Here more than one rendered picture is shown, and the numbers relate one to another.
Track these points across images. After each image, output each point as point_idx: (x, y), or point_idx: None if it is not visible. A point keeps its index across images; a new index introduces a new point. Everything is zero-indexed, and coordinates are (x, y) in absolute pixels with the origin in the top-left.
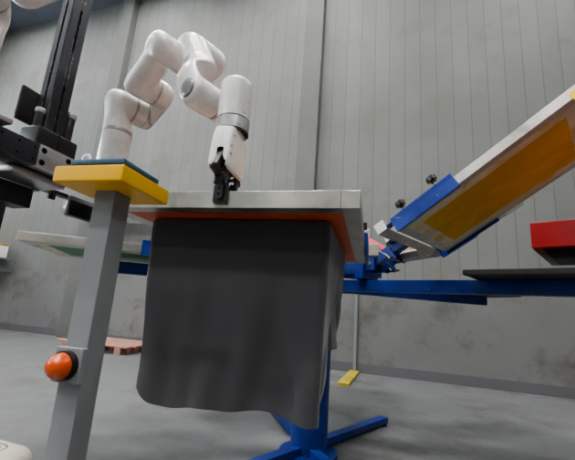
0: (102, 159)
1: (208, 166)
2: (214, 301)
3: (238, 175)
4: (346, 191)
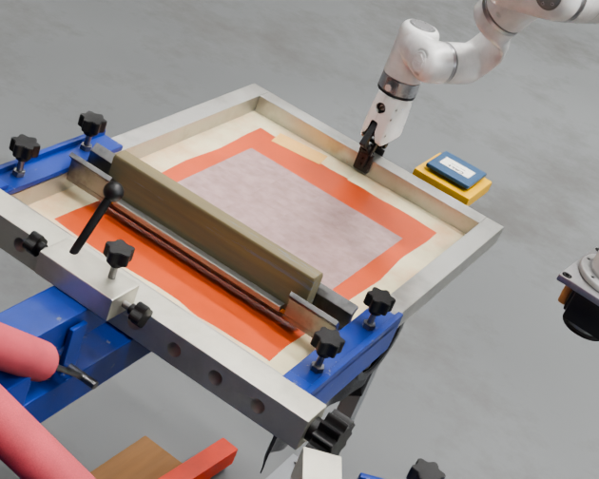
0: (462, 160)
1: (399, 135)
2: None
3: (366, 129)
4: (264, 89)
